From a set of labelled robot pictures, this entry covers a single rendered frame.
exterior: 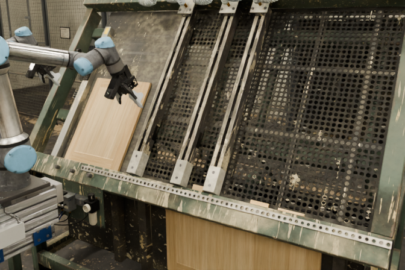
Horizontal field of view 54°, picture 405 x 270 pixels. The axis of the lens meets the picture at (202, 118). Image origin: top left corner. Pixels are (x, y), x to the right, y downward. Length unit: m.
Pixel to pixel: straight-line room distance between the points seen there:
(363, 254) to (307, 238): 0.22
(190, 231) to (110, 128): 0.77
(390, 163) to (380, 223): 0.25
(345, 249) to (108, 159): 1.36
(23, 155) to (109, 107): 0.99
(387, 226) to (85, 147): 1.69
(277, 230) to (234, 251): 0.51
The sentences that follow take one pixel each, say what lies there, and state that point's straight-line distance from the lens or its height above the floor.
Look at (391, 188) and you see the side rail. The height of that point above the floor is 1.06.
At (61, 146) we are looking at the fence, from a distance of 2.65.
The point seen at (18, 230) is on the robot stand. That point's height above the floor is 0.92.
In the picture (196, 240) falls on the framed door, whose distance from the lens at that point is 2.36.
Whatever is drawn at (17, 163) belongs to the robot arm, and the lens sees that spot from 1.67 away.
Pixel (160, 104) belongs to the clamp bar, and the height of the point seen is 1.26.
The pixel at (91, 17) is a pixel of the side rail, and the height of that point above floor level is 1.74.
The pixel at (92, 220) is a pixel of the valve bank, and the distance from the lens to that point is 2.36.
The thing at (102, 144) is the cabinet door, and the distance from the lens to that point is 2.46.
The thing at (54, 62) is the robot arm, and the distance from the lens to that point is 1.82.
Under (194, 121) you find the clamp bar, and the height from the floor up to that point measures 1.20.
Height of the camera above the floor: 1.71
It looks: 14 degrees down
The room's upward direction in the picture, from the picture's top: straight up
